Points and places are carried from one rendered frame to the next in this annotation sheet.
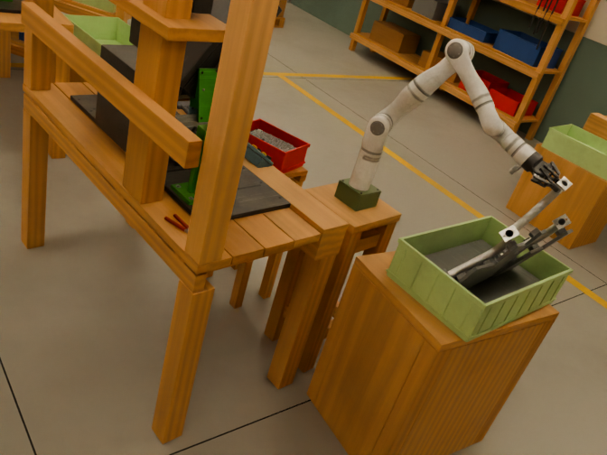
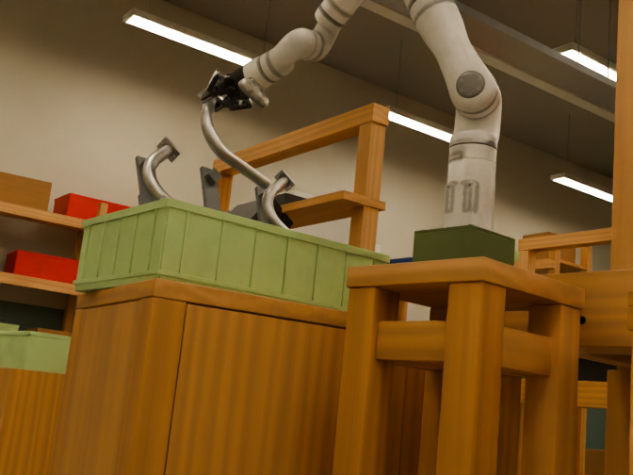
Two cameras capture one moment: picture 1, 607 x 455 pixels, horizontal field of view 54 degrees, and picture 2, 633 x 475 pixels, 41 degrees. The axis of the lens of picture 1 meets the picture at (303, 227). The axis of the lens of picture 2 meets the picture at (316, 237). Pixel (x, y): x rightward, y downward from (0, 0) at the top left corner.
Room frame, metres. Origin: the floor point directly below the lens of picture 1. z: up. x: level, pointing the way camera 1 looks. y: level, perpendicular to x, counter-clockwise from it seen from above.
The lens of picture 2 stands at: (3.97, -0.21, 0.58)
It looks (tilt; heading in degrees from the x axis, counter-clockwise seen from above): 12 degrees up; 189
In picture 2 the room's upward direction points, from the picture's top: 6 degrees clockwise
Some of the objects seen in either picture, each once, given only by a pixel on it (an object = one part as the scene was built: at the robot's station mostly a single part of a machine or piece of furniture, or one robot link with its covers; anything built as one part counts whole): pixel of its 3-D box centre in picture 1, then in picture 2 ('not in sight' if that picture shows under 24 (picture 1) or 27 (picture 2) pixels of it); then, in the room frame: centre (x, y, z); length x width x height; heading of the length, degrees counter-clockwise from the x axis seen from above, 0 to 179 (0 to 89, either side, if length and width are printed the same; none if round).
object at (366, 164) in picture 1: (365, 168); (470, 192); (2.38, -0.18, 1.02); 0.09 x 0.09 x 0.17; 60
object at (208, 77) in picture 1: (205, 92); not in sight; (2.29, 0.53, 1.17); 0.13 x 0.12 x 0.20; 50
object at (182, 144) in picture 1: (96, 71); not in sight; (2.01, 0.87, 1.23); 1.30 x 0.05 x 0.09; 50
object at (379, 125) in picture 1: (377, 134); (475, 114); (2.38, -0.18, 1.18); 0.09 x 0.09 x 0.17; 77
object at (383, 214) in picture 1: (351, 205); (464, 287); (2.37, -0.18, 0.83); 0.32 x 0.32 x 0.04; 51
